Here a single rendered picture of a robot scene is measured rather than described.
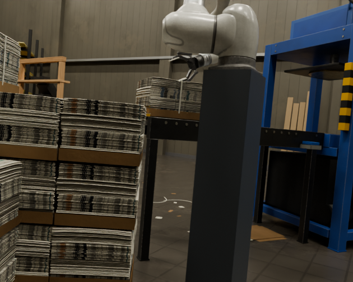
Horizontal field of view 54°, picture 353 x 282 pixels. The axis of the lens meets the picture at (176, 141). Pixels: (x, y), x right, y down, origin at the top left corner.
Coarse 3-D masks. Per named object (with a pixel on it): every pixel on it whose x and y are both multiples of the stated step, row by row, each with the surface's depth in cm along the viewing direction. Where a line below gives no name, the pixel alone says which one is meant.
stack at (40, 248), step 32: (0, 96) 119; (32, 96) 120; (0, 128) 120; (32, 128) 121; (64, 128) 121; (96, 128) 122; (128, 128) 123; (32, 160) 121; (32, 192) 121; (64, 192) 122; (96, 192) 123; (128, 192) 124; (32, 224) 123; (32, 256) 122; (64, 256) 123; (96, 256) 123; (128, 256) 124
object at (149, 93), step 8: (144, 80) 210; (152, 80) 197; (160, 80) 199; (168, 80) 201; (144, 88) 207; (152, 88) 197; (160, 88) 199; (168, 88) 201; (136, 96) 222; (144, 96) 206; (152, 96) 198; (160, 96) 200; (168, 96) 201; (136, 104) 220; (144, 104) 205; (152, 104) 197; (160, 104) 199; (168, 104) 201
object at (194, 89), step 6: (186, 84) 206; (192, 84) 207; (198, 84) 209; (186, 90) 206; (192, 90) 208; (198, 90) 209; (186, 96) 206; (192, 96) 208; (198, 96) 209; (186, 102) 206; (192, 102) 207; (198, 102) 210; (186, 108) 206; (192, 108) 208; (198, 108) 210; (192, 120) 211; (198, 120) 211
